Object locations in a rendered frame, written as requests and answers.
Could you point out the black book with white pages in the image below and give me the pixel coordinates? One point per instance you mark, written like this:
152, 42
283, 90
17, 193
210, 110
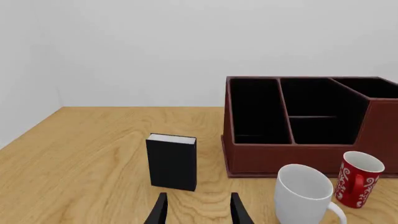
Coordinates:
171, 163

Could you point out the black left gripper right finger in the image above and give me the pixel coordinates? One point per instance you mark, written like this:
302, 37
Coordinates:
239, 212

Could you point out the red mug with white pattern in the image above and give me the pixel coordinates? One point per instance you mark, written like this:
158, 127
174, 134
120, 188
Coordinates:
357, 182

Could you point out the red-brown desk caddy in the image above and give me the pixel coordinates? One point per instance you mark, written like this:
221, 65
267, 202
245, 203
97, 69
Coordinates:
298, 126

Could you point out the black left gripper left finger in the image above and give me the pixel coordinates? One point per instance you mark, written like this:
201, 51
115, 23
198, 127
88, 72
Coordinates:
159, 212

